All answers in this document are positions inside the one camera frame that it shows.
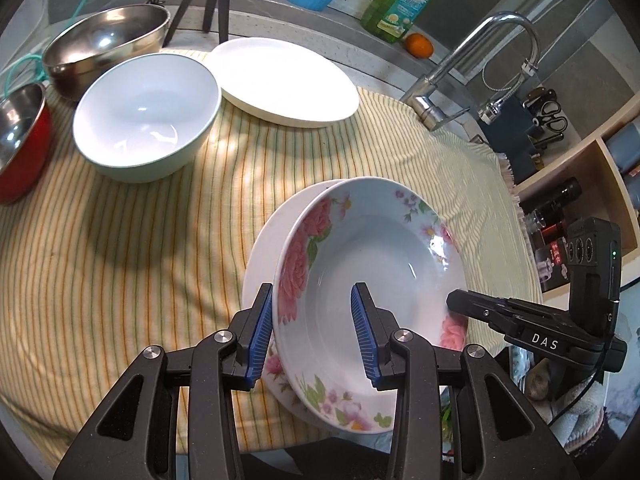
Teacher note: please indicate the black scissors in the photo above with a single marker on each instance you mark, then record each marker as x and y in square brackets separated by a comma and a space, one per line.
[550, 116]

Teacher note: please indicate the yellow striped cloth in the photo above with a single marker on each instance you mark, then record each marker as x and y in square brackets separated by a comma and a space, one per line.
[150, 260]

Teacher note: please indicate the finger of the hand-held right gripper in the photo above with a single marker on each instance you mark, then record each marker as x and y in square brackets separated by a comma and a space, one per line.
[475, 307]

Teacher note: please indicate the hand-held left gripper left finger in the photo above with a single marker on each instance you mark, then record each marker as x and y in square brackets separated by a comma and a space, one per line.
[261, 332]

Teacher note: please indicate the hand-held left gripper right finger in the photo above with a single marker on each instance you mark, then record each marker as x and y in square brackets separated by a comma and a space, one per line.
[362, 332]

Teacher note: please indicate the chrome faucet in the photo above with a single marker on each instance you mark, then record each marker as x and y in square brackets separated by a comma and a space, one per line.
[435, 85]

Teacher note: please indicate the large steel bowl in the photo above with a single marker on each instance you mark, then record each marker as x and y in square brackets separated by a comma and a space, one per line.
[100, 40]

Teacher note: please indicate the blue grey towel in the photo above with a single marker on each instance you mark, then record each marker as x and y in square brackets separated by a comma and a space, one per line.
[580, 430]

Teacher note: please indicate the round white plate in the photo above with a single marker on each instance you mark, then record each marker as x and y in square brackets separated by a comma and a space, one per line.
[265, 255]

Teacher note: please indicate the dark bottle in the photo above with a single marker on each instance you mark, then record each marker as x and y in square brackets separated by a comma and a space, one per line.
[565, 195]

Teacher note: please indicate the light green bowl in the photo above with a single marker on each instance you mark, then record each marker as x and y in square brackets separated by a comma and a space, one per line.
[145, 105]

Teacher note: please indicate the orange fruit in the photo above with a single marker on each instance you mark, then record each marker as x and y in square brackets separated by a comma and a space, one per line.
[419, 46]

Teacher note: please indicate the oval white plate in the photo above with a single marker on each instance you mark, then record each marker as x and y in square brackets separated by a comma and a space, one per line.
[285, 80]

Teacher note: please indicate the dark knife block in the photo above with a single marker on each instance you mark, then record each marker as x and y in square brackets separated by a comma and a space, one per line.
[510, 140]

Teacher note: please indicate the black tripod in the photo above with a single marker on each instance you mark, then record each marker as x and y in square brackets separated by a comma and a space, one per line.
[215, 5]

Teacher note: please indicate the red steel bowl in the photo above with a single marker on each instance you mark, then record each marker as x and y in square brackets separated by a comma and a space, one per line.
[30, 160]

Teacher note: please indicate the green dish soap bottle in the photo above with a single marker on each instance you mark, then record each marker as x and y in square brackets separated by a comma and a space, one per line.
[395, 5]

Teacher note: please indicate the wooden shelf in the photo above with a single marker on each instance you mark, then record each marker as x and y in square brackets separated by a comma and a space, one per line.
[600, 180]

